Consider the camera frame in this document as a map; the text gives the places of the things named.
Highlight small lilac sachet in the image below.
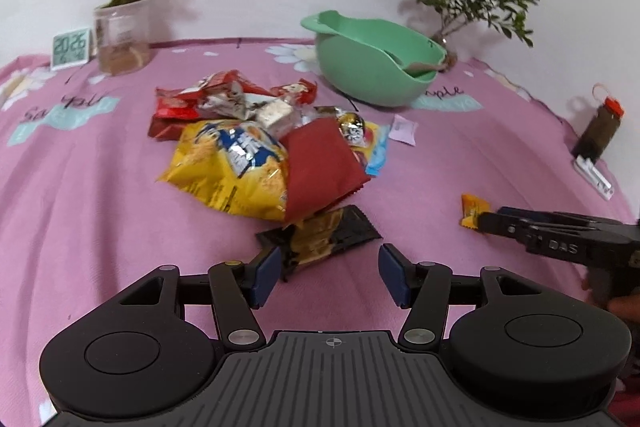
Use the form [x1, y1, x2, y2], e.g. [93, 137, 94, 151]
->
[388, 114, 418, 146]

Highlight right hand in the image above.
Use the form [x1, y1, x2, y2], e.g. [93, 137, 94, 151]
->
[582, 277, 640, 324]

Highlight small digital clock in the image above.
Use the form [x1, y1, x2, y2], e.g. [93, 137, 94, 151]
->
[50, 27, 92, 72]

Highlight white strip device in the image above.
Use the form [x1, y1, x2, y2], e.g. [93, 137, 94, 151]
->
[573, 156, 615, 200]

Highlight clear pack beige crackers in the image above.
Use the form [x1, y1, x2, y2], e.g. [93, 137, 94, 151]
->
[255, 98, 297, 139]

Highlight red capped brown bottle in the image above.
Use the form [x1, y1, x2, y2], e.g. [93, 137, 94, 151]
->
[572, 83, 625, 164]

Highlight orange small snack packet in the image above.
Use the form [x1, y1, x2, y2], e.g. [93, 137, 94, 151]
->
[460, 194, 490, 231]

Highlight yellow blue chips bag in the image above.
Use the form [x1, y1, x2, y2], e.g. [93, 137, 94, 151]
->
[160, 119, 288, 222]

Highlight dark red snack bag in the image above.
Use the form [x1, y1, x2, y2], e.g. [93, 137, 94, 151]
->
[282, 118, 370, 225]

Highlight red white snack bag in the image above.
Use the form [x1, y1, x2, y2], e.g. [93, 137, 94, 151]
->
[148, 69, 273, 141]

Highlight pink printed tablecloth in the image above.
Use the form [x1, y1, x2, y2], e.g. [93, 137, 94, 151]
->
[1, 39, 639, 426]

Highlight green plastic bowl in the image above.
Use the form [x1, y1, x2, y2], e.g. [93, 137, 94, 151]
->
[300, 11, 447, 107]

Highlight blue edged snack packet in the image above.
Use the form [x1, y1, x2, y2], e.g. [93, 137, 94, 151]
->
[364, 121, 390, 176]

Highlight red snack packet at back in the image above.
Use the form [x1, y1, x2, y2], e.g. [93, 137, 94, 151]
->
[269, 78, 318, 105]

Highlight black gold snack packet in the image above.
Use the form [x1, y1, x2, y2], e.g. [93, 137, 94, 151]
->
[256, 205, 382, 282]

